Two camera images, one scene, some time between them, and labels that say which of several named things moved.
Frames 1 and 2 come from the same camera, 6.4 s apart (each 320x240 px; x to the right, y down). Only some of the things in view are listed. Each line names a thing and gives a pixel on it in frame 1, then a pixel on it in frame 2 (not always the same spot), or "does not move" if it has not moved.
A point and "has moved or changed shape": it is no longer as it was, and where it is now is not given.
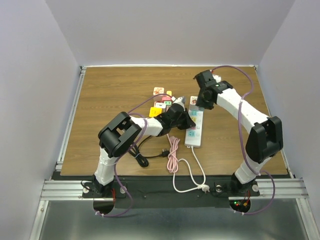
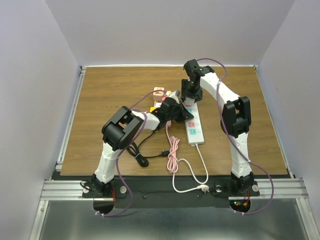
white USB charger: [161, 105] does not move
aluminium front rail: [287, 189] does not move
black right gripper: [201, 102] to [184, 93]
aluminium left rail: [59, 164] does not move
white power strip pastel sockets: [193, 136] has moved or changed shape
